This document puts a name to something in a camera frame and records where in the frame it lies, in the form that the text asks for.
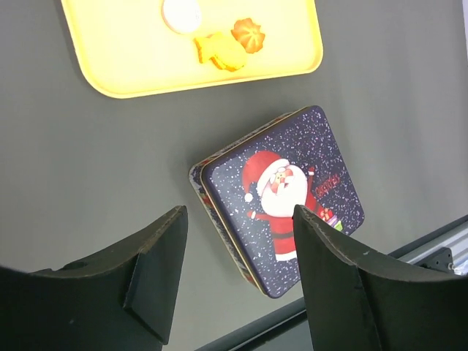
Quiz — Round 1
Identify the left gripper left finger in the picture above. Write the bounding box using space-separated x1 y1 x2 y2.
1 205 188 350

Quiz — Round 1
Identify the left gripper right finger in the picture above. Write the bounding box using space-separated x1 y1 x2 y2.
292 205 467 350

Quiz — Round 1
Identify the gold tin lid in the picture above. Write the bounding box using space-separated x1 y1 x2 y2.
207 105 365 298

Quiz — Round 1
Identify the gold cookie tin box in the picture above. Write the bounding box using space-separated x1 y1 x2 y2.
188 111 293 295

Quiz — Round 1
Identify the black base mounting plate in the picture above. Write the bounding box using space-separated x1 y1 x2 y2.
199 298 313 351

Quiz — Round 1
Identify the orange plastic tray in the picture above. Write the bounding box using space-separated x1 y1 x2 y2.
62 1 323 99

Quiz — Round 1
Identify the orange swirl cookie lower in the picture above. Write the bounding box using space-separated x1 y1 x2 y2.
231 18 265 54

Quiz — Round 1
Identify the pink cookie lower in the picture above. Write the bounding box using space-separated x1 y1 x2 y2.
162 0 202 34

